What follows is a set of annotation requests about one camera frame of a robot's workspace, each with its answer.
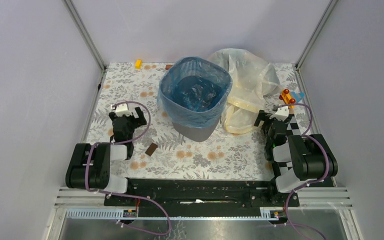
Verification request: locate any black white checkerboard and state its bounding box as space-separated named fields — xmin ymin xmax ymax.
xmin=265 ymin=113 xmax=302 ymax=177

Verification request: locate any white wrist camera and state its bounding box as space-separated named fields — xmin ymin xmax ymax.
xmin=111 ymin=103 xmax=133 ymax=117
xmin=269 ymin=106 xmax=290 ymax=122

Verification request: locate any brown rectangular block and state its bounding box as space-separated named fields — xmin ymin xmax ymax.
xmin=145 ymin=143 xmax=158 ymax=157

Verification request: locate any orange toy block car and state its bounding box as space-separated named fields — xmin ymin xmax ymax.
xmin=279 ymin=88 xmax=298 ymax=105

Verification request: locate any blue plastic trash bag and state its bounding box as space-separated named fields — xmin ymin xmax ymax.
xmin=156 ymin=56 xmax=234 ymax=129

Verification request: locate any grey mesh trash bin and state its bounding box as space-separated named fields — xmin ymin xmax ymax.
xmin=158 ymin=56 xmax=233 ymax=143

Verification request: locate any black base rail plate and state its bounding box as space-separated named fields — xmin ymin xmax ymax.
xmin=103 ymin=178 xmax=300 ymax=218

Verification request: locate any translucent white plastic bag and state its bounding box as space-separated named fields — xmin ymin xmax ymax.
xmin=208 ymin=48 xmax=281 ymax=135

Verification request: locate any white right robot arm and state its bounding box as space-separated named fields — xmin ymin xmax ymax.
xmin=254 ymin=108 xmax=338 ymax=206

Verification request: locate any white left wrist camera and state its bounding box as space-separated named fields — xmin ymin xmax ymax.
xmin=111 ymin=103 xmax=133 ymax=117

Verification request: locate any small yellow toy block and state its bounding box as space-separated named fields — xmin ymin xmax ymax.
xmin=134 ymin=59 xmax=142 ymax=70

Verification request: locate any floral patterned table mat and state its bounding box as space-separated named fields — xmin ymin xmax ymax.
xmin=75 ymin=62 xmax=313 ymax=182

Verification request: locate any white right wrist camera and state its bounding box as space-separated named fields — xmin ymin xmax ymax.
xmin=269 ymin=106 xmax=290 ymax=122

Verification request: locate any blue toy piece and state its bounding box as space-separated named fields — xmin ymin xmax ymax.
xmin=291 ymin=92 xmax=305 ymax=103

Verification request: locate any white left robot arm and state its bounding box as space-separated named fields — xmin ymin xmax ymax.
xmin=65 ymin=104 xmax=147 ymax=206

